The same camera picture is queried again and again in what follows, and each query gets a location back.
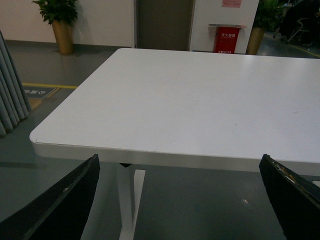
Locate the right potted green plant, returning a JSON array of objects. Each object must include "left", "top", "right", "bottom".
[{"left": 245, "top": 0, "right": 282, "bottom": 55}]

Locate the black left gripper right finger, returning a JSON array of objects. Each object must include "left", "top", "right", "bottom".
[{"left": 259, "top": 154, "right": 320, "bottom": 240}]

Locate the left potted green plant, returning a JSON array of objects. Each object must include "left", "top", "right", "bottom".
[{"left": 32, "top": 0, "right": 78, "bottom": 55}]

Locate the office chair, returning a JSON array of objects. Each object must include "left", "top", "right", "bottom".
[{"left": 272, "top": 17, "right": 315, "bottom": 47}]

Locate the grey curtain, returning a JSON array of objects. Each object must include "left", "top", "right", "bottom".
[{"left": 0, "top": 35, "right": 32, "bottom": 137}]

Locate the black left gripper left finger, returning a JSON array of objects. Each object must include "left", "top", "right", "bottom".
[{"left": 0, "top": 154, "right": 100, "bottom": 240}]

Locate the black floor sign mat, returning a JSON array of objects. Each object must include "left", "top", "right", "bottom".
[{"left": 23, "top": 86, "right": 56, "bottom": 100}]

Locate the white table leg frame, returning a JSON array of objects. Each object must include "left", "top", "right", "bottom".
[{"left": 116, "top": 163, "right": 146, "bottom": 240}]

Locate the pink wall notice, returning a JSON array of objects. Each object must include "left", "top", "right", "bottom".
[{"left": 221, "top": 0, "right": 242, "bottom": 8}]

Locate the red fire extinguisher box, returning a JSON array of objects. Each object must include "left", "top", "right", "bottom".
[{"left": 208, "top": 23, "right": 246, "bottom": 54}]

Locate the grey door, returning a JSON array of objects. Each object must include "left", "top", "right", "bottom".
[{"left": 136, "top": 0, "right": 195, "bottom": 51}]

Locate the potted green plant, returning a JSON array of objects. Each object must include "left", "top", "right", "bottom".
[
  {"left": 32, "top": 0, "right": 78, "bottom": 55},
  {"left": 245, "top": 0, "right": 282, "bottom": 55}
]

